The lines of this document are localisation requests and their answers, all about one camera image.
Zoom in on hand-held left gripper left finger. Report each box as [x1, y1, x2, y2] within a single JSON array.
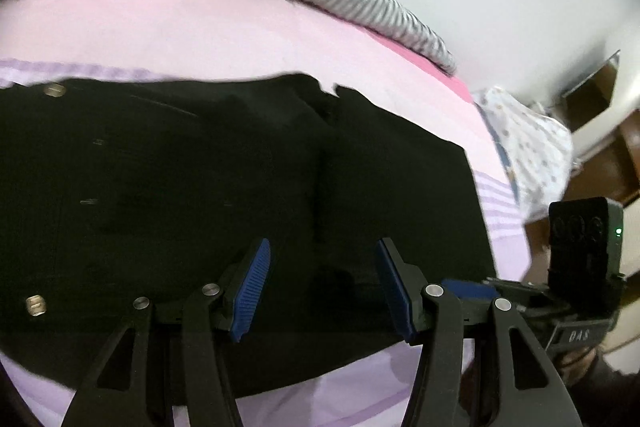
[[62, 238, 272, 427]]

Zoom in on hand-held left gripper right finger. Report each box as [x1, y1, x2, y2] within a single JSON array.
[[376, 238, 583, 427]]

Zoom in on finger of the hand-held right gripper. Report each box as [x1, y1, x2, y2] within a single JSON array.
[[441, 276, 552, 323]]

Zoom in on black pants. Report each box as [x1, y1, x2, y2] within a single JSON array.
[[0, 73, 496, 400]]

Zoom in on person's right forearm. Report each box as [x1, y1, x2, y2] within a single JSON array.
[[560, 347, 640, 427]]

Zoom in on brown wooden cabinet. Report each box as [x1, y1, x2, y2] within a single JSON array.
[[525, 51, 640, 280]]

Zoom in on white spotted cloth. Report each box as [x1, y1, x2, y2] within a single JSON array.
[[472, 86, 574, 220]]

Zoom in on pink purple bed sheet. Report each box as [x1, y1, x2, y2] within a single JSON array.
[[0, 0, 531, 427]]

